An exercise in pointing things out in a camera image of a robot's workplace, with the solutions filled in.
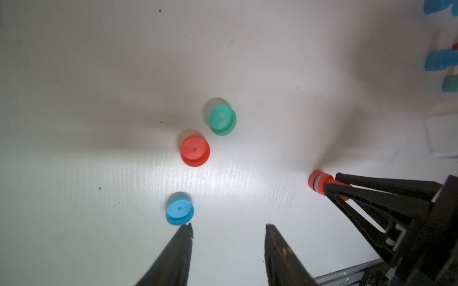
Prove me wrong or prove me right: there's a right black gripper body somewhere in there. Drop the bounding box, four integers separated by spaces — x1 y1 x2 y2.
390 175 458 286

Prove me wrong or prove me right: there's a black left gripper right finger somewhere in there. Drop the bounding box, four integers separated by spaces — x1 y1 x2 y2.
264 224 317 286

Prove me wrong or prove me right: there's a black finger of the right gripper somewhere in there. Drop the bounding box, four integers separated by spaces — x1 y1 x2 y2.
324 184 431 266
336 173 442 200

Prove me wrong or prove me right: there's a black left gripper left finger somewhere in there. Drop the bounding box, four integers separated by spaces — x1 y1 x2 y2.
135 224 193 286

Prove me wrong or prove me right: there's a red stamp front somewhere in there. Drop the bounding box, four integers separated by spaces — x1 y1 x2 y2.
308 169 348 196

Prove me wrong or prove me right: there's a green stamp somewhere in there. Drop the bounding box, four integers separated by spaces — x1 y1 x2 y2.
442 75 458 93

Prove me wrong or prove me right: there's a red cap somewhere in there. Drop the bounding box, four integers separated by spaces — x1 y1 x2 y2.
180 135 211 167

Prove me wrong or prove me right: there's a blue stamp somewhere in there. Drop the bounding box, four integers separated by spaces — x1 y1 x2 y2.
423 0 458 17
425 49 458 72

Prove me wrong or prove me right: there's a green cap top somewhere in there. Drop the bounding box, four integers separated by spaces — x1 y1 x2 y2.
207 104 237 136

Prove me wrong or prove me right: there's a blue cap left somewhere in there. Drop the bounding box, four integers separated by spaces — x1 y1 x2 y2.
166 196 194 226

